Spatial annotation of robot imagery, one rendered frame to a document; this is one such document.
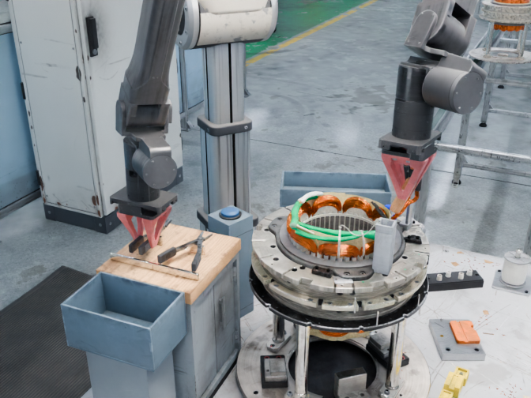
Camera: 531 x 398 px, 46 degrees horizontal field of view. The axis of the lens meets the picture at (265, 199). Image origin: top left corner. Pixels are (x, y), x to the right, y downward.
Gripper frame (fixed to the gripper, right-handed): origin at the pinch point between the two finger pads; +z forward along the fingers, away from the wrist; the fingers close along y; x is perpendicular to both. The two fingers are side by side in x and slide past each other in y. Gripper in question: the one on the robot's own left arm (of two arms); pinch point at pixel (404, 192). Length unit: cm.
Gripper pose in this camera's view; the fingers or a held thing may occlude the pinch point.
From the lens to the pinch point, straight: 98.9
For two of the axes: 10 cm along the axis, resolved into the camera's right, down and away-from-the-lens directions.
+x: -8.5, -2.1, 4.8
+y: 5.2, -2.9, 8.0
